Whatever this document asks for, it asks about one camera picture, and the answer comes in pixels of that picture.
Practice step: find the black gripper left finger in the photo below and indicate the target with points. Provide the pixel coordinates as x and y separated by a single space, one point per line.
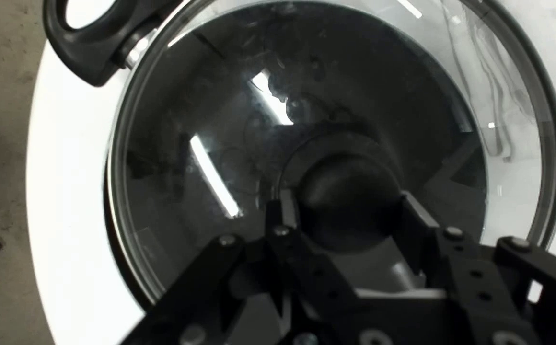
253 287

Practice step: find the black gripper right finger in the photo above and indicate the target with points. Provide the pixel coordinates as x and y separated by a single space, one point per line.
502 287

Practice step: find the transparent glass lid black knob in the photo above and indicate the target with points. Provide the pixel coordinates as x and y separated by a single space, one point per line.
184 159

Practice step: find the black cooking pot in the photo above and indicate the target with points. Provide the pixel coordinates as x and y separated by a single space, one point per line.
88 49

